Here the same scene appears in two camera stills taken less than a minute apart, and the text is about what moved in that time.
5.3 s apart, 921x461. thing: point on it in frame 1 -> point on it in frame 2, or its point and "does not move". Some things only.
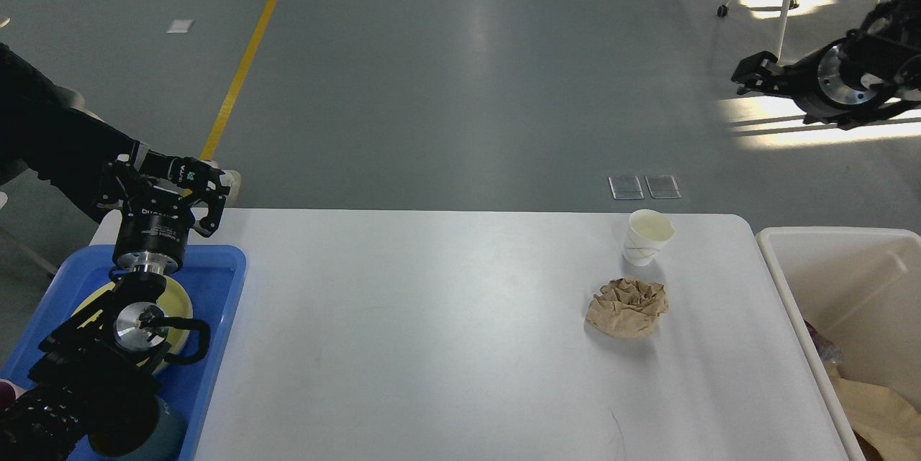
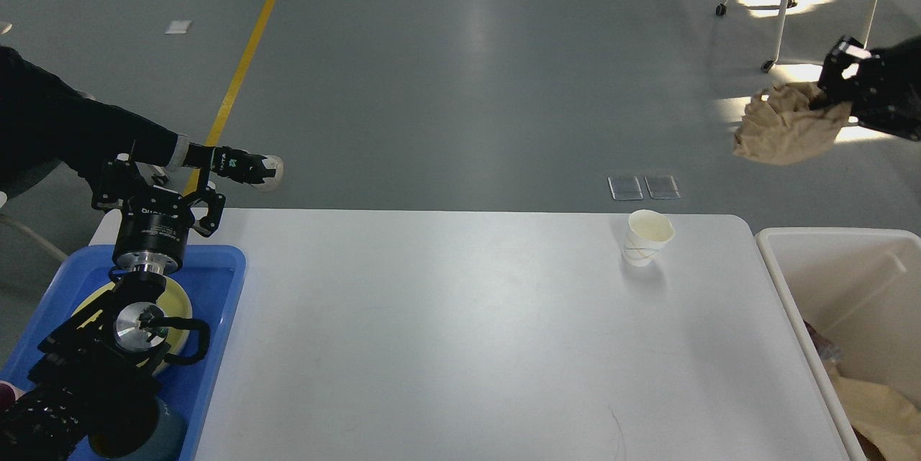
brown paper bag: (881, 417) does not move
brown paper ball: (627, 308) -> (784, 127)
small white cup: (650, 230) does not move
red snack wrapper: (829, 352) does not move
